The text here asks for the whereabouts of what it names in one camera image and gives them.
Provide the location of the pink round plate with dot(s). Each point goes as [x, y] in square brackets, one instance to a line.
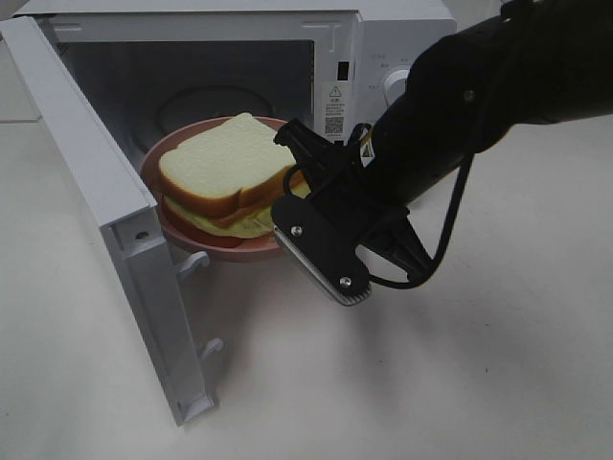
[186, 236]

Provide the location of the glass microwave turntable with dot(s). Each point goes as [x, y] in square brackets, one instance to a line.
[157, 118]

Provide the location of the upper white microwave knob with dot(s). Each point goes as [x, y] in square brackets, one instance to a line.
[394, 84]

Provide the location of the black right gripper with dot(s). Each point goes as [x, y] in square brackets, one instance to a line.
[352, 206]

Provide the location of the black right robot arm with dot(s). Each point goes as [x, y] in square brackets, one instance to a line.
[396, 186]

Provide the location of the white microwave oven body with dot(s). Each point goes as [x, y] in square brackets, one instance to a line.
[321, 62]

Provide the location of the white microwave door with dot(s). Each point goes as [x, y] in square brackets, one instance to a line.
[125, 212]

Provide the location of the white bread sandwich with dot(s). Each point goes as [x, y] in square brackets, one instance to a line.
[224, 180]

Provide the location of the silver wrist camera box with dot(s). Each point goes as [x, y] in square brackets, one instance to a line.
[328, 260]

